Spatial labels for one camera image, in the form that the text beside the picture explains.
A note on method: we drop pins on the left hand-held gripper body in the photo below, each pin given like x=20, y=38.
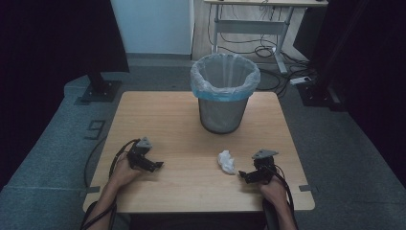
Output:
x=138, y=153

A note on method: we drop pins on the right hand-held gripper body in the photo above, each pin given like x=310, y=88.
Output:
x=264, y=167

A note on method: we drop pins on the white paper ball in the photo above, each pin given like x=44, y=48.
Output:
x=226, y=162

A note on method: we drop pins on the grey mesh trash bin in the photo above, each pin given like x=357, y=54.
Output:
x=222, y=116

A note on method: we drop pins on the person's left hand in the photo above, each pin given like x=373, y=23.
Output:
x=123, y=172

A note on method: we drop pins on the person's right hand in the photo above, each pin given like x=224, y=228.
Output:
x=276, y=193

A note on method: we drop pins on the grey tape strip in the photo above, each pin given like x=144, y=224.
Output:
x=90, y=190
x=307, y=188

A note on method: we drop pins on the grey tape floor mark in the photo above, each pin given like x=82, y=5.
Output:
x=95, y=129

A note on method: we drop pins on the translucent blue bin liner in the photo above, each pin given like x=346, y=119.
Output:
x=223, y=91

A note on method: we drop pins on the black stand with square base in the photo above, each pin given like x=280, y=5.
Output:
x=316, y=92

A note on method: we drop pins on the white power strip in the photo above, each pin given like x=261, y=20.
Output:
x=300, y=80

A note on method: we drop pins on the black curtain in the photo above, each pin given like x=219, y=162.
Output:
x=48, y=64
x=373, y=64

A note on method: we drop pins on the white panel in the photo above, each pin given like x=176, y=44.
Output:
x=153, y=25

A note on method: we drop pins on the light wooden desk, metal legs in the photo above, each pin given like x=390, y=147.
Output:
x=252, y=25

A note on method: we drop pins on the black stand with base plate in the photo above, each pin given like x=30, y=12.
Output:
x=100, y=87

